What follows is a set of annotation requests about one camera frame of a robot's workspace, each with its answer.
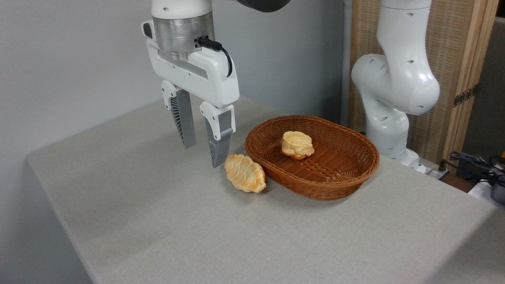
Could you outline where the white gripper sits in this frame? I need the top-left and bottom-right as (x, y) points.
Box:
(142, 20), (240, 168)

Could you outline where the long ridged bread loaf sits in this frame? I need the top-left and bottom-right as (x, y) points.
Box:
(224, 154), (267, 194)

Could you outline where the round bread bun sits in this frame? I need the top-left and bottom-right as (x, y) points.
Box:
(281, 131), (315, 161)

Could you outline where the brown oval wicker basket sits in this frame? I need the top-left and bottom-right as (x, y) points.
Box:
(244, 115), (380, 201)

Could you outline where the wooden rattan folding screen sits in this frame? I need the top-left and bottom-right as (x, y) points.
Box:
(349, 0), (500, 167)

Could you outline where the dark metal screen hinge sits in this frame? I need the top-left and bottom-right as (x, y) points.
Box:
(453, 84), (479, 108)

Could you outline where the grey device with white cloth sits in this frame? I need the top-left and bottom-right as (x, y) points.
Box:
(468, 178), (505, 206)

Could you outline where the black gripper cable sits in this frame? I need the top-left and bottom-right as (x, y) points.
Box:
(196, 36), (234, 78)

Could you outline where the black cable bundle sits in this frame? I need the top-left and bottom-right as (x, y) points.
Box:
(441, 151), (505, 186)

